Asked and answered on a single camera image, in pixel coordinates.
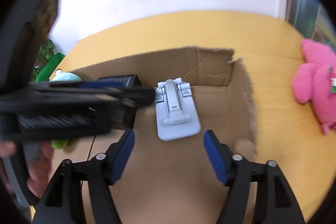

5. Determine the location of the small black product box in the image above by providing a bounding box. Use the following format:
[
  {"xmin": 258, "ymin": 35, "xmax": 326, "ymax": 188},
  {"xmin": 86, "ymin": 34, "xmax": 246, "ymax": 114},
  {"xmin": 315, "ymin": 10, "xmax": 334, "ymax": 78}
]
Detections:
[{"xmin": 96, "ymin": 73, "xmax": 144, "ymax": 131}]

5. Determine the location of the pink blue green plush toy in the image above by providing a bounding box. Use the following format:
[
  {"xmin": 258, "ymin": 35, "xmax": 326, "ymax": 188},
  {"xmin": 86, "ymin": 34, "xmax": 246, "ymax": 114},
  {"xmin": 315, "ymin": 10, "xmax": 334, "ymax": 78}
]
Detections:
[{"xmin": 51, "ymin": 69, "xmax": 81, "ymax": 149}]

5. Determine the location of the white folding phone stand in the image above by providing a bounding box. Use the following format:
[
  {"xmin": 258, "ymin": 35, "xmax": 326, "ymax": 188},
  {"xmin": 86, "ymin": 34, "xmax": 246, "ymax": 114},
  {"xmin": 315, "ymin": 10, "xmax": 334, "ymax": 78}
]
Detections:
[{"xmin": 155, "ymin": 77, "xmax": 201, "ymax": 141}]

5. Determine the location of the person's left hand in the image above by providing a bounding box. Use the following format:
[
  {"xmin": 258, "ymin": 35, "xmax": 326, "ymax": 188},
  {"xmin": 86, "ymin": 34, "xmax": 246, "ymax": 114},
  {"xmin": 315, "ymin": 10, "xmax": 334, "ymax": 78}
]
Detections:
[{"xmin": 0, "ymin": 140, "xmax": 55, "ymax": 200}]

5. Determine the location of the large potted green plant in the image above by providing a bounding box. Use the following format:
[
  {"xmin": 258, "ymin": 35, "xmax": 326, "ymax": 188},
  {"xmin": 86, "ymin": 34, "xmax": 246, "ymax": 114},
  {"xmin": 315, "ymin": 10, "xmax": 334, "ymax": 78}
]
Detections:
[{"xmin": 33, "ymin": 38, "xmax": 55, "ymax": 77}]

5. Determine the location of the brown cardboard box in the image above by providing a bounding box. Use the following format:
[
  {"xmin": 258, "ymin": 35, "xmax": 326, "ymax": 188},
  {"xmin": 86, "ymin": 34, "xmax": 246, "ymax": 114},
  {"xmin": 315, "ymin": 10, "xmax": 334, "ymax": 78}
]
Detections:
[{"xmin": 71, "ymin": 47, "xmax": 255, "ymax": 223}]

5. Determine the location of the black cable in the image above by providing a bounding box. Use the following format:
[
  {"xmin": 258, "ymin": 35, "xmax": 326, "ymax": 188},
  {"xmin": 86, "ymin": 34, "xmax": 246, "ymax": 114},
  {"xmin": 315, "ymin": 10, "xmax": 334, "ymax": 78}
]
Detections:
[{"xmin": 80, "ymin": 134, "xmax": 96, "ymax": 188}]

